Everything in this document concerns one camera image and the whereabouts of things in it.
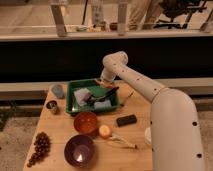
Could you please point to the black utensil in tray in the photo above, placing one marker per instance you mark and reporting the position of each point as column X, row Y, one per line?
column 92, row 98

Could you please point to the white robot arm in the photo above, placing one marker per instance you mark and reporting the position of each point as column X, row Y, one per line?
column 175, row 130

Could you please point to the green plastic tray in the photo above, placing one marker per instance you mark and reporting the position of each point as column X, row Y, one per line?
column 72, row 106

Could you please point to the small metal cup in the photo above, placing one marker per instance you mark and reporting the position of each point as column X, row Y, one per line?
column 52, row 107

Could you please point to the bunch of dark grapes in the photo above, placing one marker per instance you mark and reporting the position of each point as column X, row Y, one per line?
column 42, row 148

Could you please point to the person in background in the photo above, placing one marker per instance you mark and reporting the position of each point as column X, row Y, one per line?
column 150, row 10

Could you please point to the black rectangular block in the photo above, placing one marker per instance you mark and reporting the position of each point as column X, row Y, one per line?
column 126, row 120

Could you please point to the orange apple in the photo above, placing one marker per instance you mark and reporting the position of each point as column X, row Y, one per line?
column 105, row 131

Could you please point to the light blue sponge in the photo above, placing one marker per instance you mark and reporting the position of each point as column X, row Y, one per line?
column 104, row 104

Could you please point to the white cloth in tray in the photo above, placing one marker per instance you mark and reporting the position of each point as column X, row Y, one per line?
column 81, row 96

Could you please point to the black office chair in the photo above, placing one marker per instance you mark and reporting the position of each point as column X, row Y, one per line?
column 175, row 8

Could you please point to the red bowl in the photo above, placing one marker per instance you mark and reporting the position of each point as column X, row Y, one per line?
column 86, row 123

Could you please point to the blue grey cup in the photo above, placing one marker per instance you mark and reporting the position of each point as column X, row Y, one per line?
column 57, row 90

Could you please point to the white lidded container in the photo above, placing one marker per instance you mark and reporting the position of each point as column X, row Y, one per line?
column 147, row 135

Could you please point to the purple bowl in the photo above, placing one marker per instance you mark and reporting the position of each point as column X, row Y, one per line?
column 79, row 150

